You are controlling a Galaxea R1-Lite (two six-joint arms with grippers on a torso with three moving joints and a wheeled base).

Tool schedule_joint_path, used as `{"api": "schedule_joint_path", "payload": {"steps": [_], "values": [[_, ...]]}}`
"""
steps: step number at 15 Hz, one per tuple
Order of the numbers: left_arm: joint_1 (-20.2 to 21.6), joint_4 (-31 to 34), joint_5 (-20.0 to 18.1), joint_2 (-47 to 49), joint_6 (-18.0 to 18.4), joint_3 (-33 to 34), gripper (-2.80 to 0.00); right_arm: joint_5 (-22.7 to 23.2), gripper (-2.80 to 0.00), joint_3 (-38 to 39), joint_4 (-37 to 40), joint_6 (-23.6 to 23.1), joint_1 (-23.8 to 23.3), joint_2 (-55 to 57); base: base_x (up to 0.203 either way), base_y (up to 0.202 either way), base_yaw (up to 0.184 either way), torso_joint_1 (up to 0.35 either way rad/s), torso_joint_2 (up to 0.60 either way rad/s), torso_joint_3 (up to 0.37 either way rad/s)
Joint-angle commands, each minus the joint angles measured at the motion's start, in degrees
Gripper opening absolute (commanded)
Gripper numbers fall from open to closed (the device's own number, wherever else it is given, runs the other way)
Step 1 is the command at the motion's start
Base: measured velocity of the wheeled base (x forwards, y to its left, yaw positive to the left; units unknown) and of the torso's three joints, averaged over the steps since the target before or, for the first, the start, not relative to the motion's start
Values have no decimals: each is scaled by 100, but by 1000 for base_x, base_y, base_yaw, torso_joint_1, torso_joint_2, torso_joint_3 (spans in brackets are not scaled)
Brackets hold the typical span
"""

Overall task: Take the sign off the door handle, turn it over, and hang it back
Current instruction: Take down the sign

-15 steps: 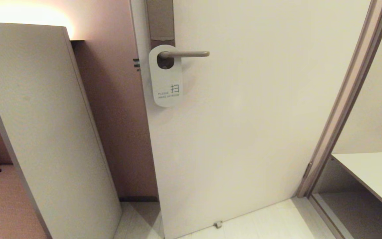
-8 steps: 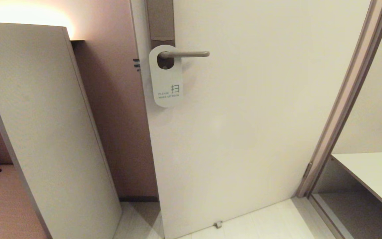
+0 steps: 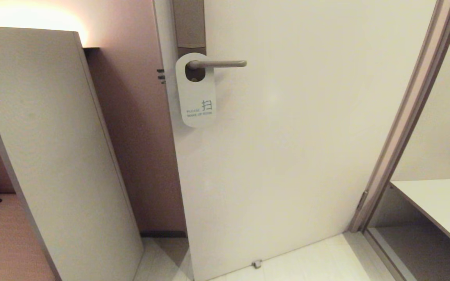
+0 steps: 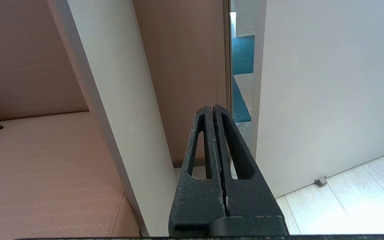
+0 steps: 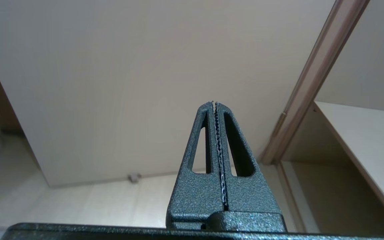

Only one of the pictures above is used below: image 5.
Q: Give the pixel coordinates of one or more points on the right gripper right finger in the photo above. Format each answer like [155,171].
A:
[248,193]

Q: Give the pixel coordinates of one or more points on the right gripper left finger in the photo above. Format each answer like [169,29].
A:
[195,196]

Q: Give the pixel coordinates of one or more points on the white door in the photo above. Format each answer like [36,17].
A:
[128,83]

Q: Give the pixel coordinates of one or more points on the small grey floor doorstop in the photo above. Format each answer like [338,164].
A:
[134,177]

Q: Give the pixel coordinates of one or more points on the white shelf board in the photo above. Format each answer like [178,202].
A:
[372,143]

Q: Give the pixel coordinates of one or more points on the dark skirting board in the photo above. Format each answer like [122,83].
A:
[12,131]

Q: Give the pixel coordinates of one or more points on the beige door frame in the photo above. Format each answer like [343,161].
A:
[315,73]

